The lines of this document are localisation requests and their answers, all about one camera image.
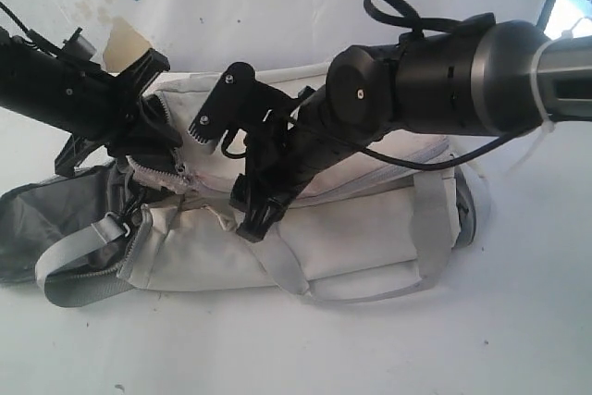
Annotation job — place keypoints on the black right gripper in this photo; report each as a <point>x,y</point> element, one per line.
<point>281,159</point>

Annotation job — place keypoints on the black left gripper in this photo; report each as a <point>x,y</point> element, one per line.
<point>111,111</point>

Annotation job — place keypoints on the white grey duffel bag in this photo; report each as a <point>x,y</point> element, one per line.
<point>362,231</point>

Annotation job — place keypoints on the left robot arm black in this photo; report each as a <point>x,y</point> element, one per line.
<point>33,81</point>

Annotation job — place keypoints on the right robot arm black grey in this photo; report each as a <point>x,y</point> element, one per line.
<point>483,79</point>

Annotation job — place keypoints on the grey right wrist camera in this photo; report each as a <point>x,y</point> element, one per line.
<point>239,101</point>

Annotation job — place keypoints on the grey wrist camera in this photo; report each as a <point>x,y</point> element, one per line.
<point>78,46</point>
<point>239,101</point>

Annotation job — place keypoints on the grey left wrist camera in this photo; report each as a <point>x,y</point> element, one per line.
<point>78,46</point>

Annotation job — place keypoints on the white cable tie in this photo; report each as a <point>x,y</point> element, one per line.
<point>559,76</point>

